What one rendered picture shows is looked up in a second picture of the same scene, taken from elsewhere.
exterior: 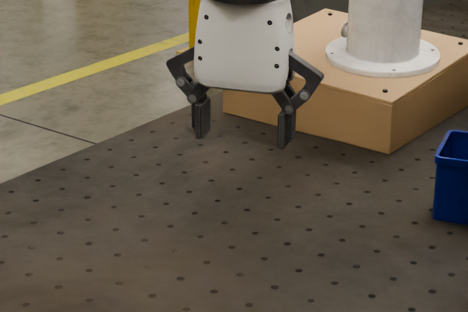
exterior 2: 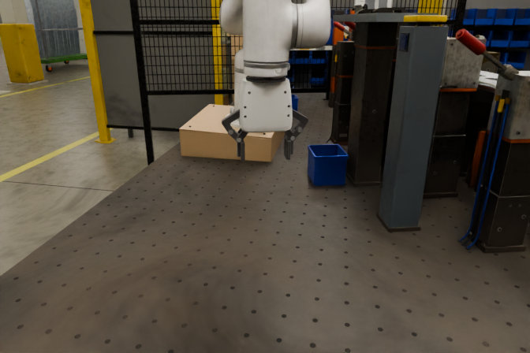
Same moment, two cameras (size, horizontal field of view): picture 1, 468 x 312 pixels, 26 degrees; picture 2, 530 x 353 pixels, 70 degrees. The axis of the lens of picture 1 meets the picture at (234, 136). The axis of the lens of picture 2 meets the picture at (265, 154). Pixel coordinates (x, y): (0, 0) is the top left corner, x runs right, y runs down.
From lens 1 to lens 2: 0.50 m
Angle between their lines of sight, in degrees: 24
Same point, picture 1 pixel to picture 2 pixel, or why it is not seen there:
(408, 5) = not seen: hidden behind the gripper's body
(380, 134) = (266, 153)
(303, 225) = (263, 199)
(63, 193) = (128, 209)
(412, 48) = not seen: hidden behind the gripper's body
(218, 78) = (255, 126)
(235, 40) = (266, 104)
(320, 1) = (159, 111)
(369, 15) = not seen: hidden behind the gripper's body
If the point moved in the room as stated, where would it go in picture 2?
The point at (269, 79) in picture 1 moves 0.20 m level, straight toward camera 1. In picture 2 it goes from (284, 123) to (346, 155)
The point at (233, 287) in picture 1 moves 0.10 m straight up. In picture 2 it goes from (259, 238) to (258, 196)
